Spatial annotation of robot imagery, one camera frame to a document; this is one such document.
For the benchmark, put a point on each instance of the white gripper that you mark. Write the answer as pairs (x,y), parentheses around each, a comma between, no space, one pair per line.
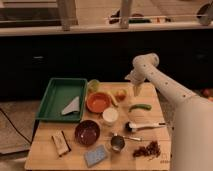
(136,78)

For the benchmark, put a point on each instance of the red yellow apple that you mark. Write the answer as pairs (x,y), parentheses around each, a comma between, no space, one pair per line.
(120,94)

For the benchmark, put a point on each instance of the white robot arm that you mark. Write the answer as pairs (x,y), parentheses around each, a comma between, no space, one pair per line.
(192,134)

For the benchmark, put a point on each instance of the white paper cup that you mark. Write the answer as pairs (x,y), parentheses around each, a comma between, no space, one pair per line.
(110,116)

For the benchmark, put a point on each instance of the green cup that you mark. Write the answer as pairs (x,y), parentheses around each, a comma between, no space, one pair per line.
(93,86)

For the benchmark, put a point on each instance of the metal measuring cup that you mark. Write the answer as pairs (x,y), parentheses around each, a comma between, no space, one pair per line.
(117,141)

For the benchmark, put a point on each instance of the green chili pepper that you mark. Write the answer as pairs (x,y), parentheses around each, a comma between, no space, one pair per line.
(140,106)

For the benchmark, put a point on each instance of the yellow banana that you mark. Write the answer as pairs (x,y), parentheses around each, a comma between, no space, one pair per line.
(113,99)

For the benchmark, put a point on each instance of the orange bowl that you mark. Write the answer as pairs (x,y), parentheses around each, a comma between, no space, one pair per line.
(98,102)

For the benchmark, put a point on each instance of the grey folded cloth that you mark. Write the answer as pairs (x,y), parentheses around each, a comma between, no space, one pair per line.
(73,106)

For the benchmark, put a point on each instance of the dark red bowl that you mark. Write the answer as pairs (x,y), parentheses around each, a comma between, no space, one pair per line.
(87,132)

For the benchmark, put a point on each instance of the green plastic tray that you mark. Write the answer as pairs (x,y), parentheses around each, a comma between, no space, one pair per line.
(59,93)

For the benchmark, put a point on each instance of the blue sponge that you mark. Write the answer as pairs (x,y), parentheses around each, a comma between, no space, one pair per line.
(95,156)

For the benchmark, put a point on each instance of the wooden block eraser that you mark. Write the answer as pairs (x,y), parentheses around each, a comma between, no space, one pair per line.
(60,143)

